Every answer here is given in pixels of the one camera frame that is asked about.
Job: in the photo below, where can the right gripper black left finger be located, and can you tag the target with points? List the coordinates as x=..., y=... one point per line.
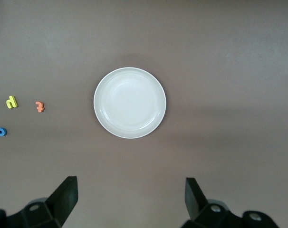
x=51, y=213

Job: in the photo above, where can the beige round plate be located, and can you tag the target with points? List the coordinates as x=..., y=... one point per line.
x=129, y=102

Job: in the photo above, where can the orange letter t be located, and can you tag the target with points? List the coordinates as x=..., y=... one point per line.
x=40, y=107

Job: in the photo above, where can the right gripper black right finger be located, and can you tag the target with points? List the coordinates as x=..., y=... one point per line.
x=205, y=216

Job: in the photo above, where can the yellow letter h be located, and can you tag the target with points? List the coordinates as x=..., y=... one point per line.
x=13, y=101

